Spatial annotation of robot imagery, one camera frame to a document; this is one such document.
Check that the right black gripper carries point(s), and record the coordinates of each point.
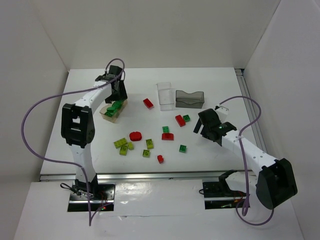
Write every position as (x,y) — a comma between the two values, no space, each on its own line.
(203,127)

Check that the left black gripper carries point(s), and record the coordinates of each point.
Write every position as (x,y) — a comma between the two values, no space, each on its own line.
(118,93)

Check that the red long lego brick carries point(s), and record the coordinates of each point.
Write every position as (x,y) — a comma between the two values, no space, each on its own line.
(148,103)

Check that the green small lego brick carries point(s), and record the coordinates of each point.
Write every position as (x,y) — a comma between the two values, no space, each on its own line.
(165,129)

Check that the red arched lego brick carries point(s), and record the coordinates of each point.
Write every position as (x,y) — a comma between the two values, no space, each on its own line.
(167,136)

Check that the red round lego piece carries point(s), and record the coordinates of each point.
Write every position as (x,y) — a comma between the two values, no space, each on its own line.
(135,136)

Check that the small red lego piece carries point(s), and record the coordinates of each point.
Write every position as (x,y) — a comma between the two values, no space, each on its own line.
(160,159)

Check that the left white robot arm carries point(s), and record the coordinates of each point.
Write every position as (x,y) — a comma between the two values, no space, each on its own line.
(78,128)

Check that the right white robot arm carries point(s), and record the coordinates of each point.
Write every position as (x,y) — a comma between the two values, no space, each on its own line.
(276,182)

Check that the green lego beside red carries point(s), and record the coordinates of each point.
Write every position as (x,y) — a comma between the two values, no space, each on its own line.
(186,118)

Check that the smoky grey plastic container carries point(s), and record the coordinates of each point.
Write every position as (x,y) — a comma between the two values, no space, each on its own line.
(194,100)

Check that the tan translucent container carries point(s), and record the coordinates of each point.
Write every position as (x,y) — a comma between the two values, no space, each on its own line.
(116,115)

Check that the clear plastic container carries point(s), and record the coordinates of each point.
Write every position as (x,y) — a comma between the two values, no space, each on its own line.
(165,96)

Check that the lime long lego brick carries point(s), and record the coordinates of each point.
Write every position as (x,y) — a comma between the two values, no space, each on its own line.
(120,142)

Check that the lime small lego brick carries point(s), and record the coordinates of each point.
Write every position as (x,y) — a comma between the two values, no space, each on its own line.
(130,145)

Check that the lime lego brick center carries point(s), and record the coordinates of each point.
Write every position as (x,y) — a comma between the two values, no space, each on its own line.
(149,144)

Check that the lime square lego brick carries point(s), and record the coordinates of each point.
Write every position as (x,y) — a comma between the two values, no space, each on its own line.
(123,150)

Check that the lime lego brick lower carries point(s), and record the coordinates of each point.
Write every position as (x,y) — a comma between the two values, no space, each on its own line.
(146,153)

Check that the aluminium rail front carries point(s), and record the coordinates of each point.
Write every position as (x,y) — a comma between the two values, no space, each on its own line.
(136,176)

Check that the aluminium rail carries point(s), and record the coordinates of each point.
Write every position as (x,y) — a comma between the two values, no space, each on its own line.
(251,108)
(136,176)

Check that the aluminium rail right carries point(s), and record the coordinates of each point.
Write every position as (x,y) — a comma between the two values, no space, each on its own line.
(251,108)

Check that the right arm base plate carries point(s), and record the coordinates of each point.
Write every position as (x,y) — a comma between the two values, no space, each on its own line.
(218,195)

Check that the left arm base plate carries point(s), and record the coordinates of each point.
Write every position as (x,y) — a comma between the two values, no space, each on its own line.
(104,199)

